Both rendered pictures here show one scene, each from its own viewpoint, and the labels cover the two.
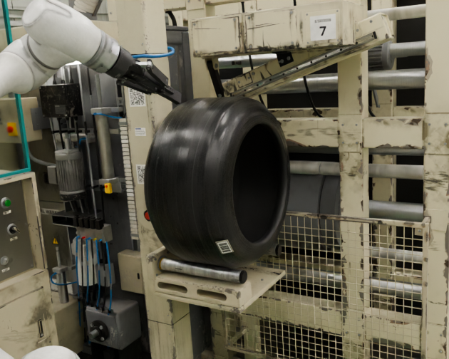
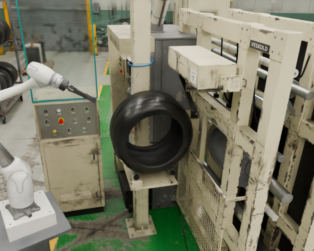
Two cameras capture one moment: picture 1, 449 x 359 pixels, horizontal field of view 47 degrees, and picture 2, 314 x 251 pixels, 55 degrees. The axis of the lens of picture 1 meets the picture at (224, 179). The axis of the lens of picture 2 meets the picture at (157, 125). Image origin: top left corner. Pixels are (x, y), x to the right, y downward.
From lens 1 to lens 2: 1.60 m
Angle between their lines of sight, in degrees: 43
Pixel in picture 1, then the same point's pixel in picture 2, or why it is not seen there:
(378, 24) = (225, 82)
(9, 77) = (29, 84)
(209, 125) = (126, 110)
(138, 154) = not seen: hidden behind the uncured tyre
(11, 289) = (82, 140)
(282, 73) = not seen: hidden behind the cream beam
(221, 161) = (122, 128)
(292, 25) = (187, 69)
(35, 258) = (97, 131)
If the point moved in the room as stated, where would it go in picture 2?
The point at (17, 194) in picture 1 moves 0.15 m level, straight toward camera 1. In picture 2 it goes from (92, 105) to (82, 111)
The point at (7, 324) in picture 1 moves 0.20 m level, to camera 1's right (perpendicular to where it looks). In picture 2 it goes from (78, 151) to (91, 159)
